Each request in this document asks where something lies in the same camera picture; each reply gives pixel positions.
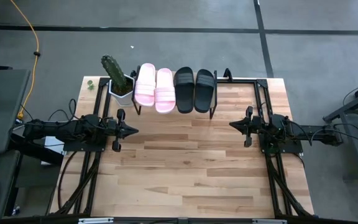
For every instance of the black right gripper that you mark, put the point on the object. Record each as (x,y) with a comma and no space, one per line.
(253,127)

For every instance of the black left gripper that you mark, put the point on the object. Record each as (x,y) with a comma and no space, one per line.
(117,129)

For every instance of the pink slide sandal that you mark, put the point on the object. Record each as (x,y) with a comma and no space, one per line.
(165,91)
(145,84)

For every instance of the black slide sandal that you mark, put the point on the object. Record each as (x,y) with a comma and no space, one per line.
(184,93)
(204,93)

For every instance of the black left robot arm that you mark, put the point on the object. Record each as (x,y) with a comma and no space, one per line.
(61,129)

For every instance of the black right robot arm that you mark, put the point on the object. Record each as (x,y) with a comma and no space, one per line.
(315,132)

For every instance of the white hexagonal plant pot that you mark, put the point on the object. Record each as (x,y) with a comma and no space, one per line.
(123,99)

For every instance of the black metal shoe rack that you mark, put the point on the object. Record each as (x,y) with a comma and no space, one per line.
(241,81)

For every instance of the green cactus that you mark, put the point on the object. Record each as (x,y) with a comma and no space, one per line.
(113,73)

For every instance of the small green plant sprig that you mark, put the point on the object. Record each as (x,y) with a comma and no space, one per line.
(90,85)

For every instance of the white box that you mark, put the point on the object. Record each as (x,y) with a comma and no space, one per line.
(53,145)

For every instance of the black desk bar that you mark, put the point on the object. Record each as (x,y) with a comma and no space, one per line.
(36,152)

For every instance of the grey metal stand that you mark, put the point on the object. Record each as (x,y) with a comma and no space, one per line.
(351,140)

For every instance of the black desk surface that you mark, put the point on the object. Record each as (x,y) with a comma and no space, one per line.
(2,174)

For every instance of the wooden shelf black metal frame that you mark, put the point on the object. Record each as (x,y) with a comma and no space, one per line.
(213,93)

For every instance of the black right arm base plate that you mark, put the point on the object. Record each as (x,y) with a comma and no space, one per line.
(287,150)

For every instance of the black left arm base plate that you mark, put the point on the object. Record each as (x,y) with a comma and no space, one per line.
(79,148)

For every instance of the silver metal bracket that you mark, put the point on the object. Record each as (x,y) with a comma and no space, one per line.
(269,221)
(95,220)

